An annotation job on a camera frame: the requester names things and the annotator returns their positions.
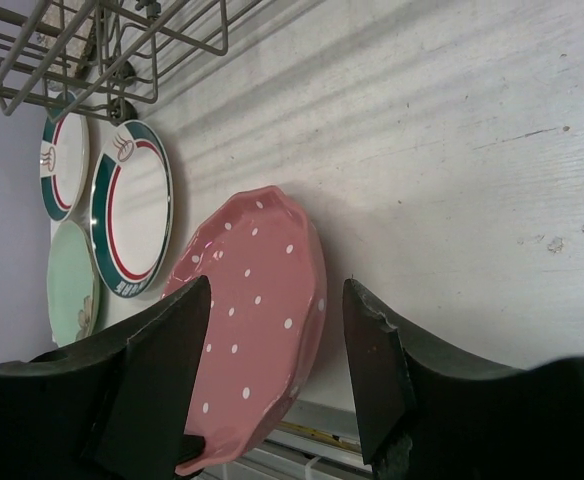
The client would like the white plate green red rim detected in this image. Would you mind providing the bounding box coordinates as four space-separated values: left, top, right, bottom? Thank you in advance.
39 113 90 222

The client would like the grey wire dish rack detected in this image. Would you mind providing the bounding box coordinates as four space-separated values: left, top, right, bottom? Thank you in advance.
0 1 262 125

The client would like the white plate steam logo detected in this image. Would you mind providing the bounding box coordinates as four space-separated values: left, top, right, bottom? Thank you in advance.
89 120 174 298

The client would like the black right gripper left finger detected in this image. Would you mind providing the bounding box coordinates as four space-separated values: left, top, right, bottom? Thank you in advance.
0 276 211 479

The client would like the pink dotted scalloped plate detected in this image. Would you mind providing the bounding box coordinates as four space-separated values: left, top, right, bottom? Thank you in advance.
164 186 327 478

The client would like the mint green flower plate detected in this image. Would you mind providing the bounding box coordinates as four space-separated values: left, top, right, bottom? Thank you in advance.
46 221 101 347

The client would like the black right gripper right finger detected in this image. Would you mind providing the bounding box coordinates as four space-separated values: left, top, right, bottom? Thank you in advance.
342 279 584 479

